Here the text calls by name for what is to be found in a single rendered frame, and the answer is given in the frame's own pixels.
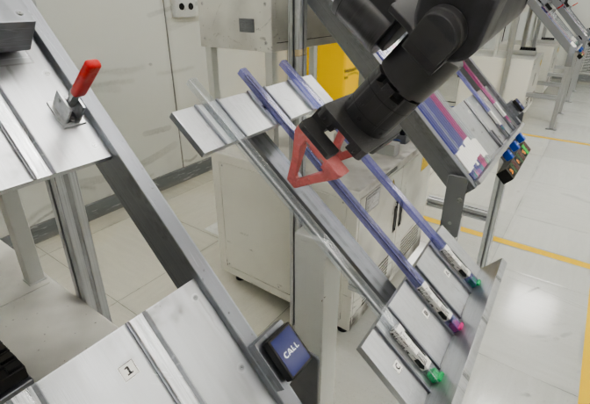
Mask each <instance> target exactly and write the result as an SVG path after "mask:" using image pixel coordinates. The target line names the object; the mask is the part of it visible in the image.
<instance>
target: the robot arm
mask: <svg viewBox="0 0 590 404"><path fill-rule="evenodd" d="M528 1H529V0H334V1H333V3H332V7H331V11H332V12H333V13H334V14H335V15H336V17H338V18H339V20H340V21H341V22H342V23H343V24H344V25H345V26H346V27H347V28H348V29H349V30H350V32H351V33H352V34H353V35H354V36H355V37H356V38H357V39H358V40H359V41H360V42H361V44H362V45H363V46H364V47H365V48H366V49H367V50H368V51H369V52H370V53H371V54H375V53H376V52H377V51H379V50H380V49H381V50H382V51H385V50H386V49H388V48H389V47H391V46H392V45H393V44H394V43H395V42H396V41H397V40H399V39H400V38H401V36H402V35H403V34H404V33H405V32H407V35H406V36H405V37H404V39H403V40H402V41H401V42H400V43H399V44H398V45H397V46H396V47H395V48H394V49H393V50H392V51H391V52H390V53H389V54H388V55H387V56H386V57H385V58H384V59H383V61H382V64H379V65H378V66H377V67H376V68H375V69H374V70H373V71H372V72H371V74H370V75H369V76H368V77H367V78H366V79H365V80H364V81H363V82H362V83H361V85H360V86H359V87H358V88H357V89H356V90H355V91H354V92H353V93H351V94H348V95H347V96H344V97H340V98H337V99H336V100H333V101H331V102H328V103H325V104H324V105H323V106H320V108H319V109H318V110H317V111H316V112H315V113H314V114H313V116H311V117H309V118H307V119H303V120H302V121H301V122H300V123H299V124H298V126H297V127H296V129H295V132H294V141H293V150H292V158H291V165H290V168H289V173H288V177H287V180H288V181H289V183H290V184H291V185H292V186H293V188H299V187H302V186H306V185H309V184H316V183H321V182H326V181H331V180H336V179H339V178H341V177H343V176H344V175H346V174H347V173H348V172H349V170H348V168H347V167H346V166H345V165H344V164H343V163H342V160H345V159H348V158H350V157H354V158H355V159H356V160H358V161H359V160H361V159H362V158H363V157H364V156H366V155H367V154H369V153H370V154H372V155H373V154H375V153H376V152H377V151H379V150H380V149H381V148H383V147H384V146H386V145H388V144H389V143H390V142H392V141H393V140H394V139H395V138H396V137H397V135H399V132H400V131H401V130H402V128H401V126H400V124H399V123H400V122H401V121H403V120H404V119H405V118H406V117H407V116H408V115H409V114H410V113H412V112H413V111H414V110H415V109H416V107H417V106H418V105H419V104H420V103H422V102H424V101H425V100H426V99H427V98H428V97H430V96H431V95H432V94H433V93H434V92H435V91H436V90H438V89H439V88H440V87H441V86H442V85H443V84H444V83H445V82H446V81H448V80H449V79H450V78H451V77H452V76H453V75H454V74H455V73H456V72H458V70H459V69H461V68H462V67H463V65H464V62H463V60H466V59H467V58H469V57H471V56H472V55H473V54H475V53H476V52H477V51H478V50H479V49H480V48H482V46H484V45H485V43H487V42H488V41H489V40H490V39H492V38H493V37H494V36H495V35H496V34H497V33H499V32H500V31H501V30H502V29H503V28H505V27H506V26H507V25H508V24H509V23H511V22H512V21H513V20H514V19H515V18H517V17H518V16H519V15H520V14H521V13H522V11H523V10H524V9H525V7H526V5H527V3H528ZM335 129H338V133H337V135H336V136H335V140H334V143H333V142H332V141H331V140H330V139H329V138H328V137H327V136H326V134H325V133H324V132H326V131H327V130H328V131H329V132H333V131H334V130H335ZM345 139H346V140H347V141H348V142H349V144H348V145H347V146H346V147H345V148H346V149H347V150H345V151H343V152H342V151H341V146H342V144H343V142H344V140H345ZM306 146H308V147H309V148H310V149H311V150H312V152H313V153H314V154H315V155H316V157H317V158H318V159H319V160H320V162H321V163H322V165H321V166H320V167H321V168H322V171H319V172H316V173H313V174H310V175H307V176H304V177H299V175H298V173H299V168H300V165H301V163H302V159H303V156H304V153H305V151H306Z"/></svg>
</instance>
